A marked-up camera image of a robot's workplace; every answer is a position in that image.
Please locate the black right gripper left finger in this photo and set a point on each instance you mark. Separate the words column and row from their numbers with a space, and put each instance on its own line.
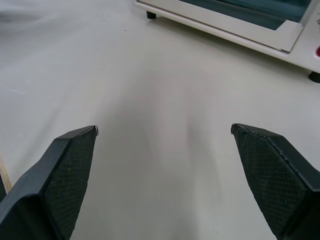
column 52, row 185

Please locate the dark red round object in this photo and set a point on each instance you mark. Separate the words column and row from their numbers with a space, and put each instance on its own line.
column 318, row 52

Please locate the black rubber foot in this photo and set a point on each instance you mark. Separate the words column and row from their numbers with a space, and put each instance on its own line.
column 151, row 15
column 314, row 76

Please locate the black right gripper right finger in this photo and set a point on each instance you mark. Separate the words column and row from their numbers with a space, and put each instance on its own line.
column 275, row 180

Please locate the white toaster oven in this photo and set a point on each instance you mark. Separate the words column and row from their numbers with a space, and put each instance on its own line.
column 297, row 53

